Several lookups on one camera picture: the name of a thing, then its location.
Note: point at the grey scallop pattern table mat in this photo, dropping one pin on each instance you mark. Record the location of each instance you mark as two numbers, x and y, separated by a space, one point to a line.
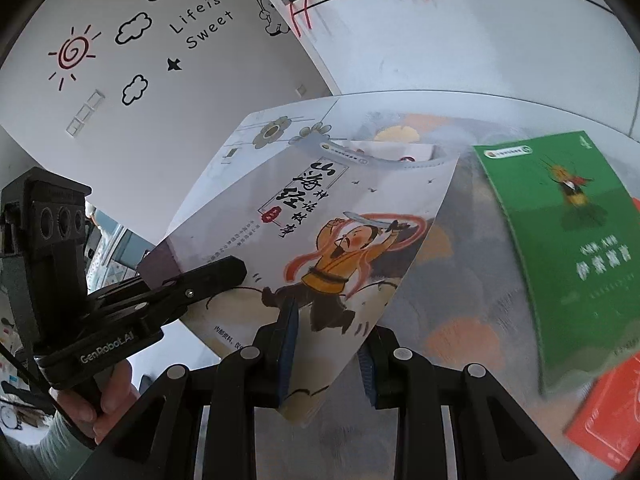
465 310

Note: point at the bright green cover book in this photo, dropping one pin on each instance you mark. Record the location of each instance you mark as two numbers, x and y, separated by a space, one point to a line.
565 260

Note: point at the person's left hand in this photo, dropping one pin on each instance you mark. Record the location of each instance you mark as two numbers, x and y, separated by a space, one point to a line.
119 390

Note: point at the grey warrior cover book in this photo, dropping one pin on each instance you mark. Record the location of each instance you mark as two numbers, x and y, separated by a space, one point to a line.
350 220

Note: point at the red tape mark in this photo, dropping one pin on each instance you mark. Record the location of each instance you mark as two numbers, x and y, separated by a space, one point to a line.
295 17
306 12

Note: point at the white wall socket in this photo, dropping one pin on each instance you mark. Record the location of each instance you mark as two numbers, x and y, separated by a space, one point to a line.
300 89

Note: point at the red cover book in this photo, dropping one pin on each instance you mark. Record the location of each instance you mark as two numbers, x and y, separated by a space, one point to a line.
610 420

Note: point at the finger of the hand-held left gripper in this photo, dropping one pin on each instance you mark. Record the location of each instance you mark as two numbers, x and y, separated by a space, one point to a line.
220 270

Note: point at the white wall switch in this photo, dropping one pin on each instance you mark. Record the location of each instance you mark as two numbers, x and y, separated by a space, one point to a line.
85 112
74 126
95 97

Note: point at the person's left forearm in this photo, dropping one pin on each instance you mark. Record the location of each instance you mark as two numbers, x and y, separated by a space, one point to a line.
45 452

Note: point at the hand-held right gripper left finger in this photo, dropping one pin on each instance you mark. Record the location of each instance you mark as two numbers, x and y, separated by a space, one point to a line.
287 345

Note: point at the white bookcase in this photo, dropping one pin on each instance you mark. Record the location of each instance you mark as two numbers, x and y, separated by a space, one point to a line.
450 50

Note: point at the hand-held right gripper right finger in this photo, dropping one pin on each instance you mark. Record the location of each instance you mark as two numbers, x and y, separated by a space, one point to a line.
366 377

